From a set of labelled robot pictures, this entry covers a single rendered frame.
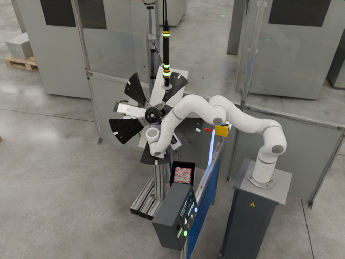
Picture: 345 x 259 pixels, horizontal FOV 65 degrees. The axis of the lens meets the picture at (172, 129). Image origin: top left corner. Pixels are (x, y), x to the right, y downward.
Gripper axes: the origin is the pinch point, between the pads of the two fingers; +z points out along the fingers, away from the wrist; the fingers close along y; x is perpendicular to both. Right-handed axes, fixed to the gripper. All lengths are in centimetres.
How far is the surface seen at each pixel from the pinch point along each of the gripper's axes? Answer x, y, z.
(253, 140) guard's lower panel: -77, -57, 60
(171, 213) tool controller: 45, -33, -42
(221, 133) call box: -41, -34, 10
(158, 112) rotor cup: -24.2, 8.0, -20.1
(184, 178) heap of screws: 2.7, -18.9, 13.9
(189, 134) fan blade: -17.9, -16.9, -12.3
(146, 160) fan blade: 4.3, 8.5, 0.5
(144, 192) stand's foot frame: -4, 34, 96
